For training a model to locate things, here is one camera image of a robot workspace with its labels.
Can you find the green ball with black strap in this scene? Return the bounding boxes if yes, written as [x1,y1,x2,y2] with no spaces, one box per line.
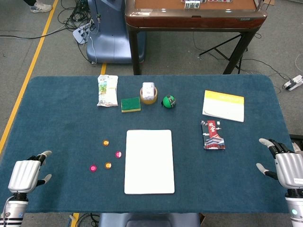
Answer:
[161,94,177,109]

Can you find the brown mahjong table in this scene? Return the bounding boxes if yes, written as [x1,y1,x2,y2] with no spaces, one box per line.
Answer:
[125,0,268,75]

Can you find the white purple tissue pack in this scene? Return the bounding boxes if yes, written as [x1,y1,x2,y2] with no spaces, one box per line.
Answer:
[142,82,156,100]

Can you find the black cable bundle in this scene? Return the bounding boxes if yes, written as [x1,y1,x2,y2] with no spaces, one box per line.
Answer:
[56,0,98,64]

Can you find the white power strip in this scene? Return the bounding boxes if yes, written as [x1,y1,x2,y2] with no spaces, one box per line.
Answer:
[72,20,95,44]
[283,75,303,92]

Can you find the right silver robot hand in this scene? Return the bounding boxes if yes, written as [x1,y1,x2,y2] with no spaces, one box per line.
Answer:
[255,138,303,190]

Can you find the yellow white notebook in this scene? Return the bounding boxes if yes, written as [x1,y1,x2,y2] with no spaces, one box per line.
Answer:
[202,90,245,123]

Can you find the blue grey robot chassis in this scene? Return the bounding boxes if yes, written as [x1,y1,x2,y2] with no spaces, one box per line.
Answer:
[98,212,202,227]

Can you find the yellow tape roll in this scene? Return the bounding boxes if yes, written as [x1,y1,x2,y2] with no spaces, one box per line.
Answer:
[139,86,158,105]

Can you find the person in black trousers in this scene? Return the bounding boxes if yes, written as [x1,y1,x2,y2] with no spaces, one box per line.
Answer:
[23,0,53,14]

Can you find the green yellow sponge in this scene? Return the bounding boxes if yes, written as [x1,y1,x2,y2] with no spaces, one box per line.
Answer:
[121,96,142,113]

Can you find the white charging cable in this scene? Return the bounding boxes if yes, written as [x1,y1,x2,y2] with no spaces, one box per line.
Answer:
[88,33,98,65]

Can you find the hanging black pendant cable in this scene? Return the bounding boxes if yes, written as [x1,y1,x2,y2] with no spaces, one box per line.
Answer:
[94,0,102,24]

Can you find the dark red patterned box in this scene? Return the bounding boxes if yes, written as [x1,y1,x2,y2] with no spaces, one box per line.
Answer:
[200,120,226,151]

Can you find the mahjong tiles with black prints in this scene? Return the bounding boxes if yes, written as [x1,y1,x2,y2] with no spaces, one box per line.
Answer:
[185,0,201,9]

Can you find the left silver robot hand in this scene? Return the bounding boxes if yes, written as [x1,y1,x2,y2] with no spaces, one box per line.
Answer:
[8,150,53,193]

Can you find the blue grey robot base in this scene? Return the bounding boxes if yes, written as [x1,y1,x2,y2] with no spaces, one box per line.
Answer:
[86,0,146,64]

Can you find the white snack bag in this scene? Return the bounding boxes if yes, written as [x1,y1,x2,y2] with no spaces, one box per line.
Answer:
[96,74,119,107]

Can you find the blue felt table cover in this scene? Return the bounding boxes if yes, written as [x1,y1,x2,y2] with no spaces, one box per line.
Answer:
[0,75,299,215]

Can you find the white magnetic board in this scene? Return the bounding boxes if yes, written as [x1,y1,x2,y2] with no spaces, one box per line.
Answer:
[124,129,175,195]

